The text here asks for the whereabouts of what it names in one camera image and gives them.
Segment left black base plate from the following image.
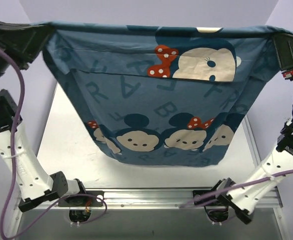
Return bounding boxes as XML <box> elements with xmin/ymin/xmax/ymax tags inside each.
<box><xmin>58</xmin><ymin>190</ymin><xmax>105</xmax><ymax>207</ymax></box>

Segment aluminium front rail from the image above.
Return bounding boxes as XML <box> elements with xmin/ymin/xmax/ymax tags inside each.
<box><xmin>14</xmin><ymin>187</ymin><xmax>284</xmax><ymax>210</ymax></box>

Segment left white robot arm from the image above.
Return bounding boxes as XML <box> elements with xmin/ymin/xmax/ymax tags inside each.
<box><xmin>0</xmin><ymin>21</ymin><xmax>89</xmax><ymax>212</ymax></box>

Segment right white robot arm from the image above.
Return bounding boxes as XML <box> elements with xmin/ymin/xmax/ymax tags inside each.
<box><xmin>208</xmin><ymin>33</ymin><xmax>293</xmax><ymax>224</ymax></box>

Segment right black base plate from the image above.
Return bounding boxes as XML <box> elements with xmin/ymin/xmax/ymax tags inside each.
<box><xmin>192</xmin><ymin>190</ymin><xmax>230</xmax><ymax>208</ymax></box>

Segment blue cartoon print pillowcase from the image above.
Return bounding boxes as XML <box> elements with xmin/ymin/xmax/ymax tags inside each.
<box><xmin>42</xmin><ymin>21</ymin><xmax>289</xmax><ymax>167</ymax></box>

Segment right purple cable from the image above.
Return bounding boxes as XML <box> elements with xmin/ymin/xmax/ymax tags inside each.
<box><xmin>178</xmin><ymin>167</ymin><xmax>293</xmax><ymax>223</ymax></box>

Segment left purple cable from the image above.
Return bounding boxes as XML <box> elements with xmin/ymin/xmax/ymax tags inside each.
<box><xmin>0</xmin><ymin>41</ymin><xmax>108</xmax><ymax>240</ymax></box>

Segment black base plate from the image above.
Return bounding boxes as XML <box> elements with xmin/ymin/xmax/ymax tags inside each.
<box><xmin>192</xmin><ymin>190</ymin><xmax>230</xmax><ymax>208</ymax></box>
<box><xmin>58</xmin><ymin>190</ymin><xmax>105</xmax><ymax>207</ymax></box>

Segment purple cable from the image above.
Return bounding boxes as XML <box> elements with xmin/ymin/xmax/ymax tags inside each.
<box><xmin>0</xmin><ymin>41</ymin><xmax>108</xmax><ymax>240</ymax></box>
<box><xmin>178</xmin><ymin>167</ymin><xmax>293</xmax><ymax>223</ymax></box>

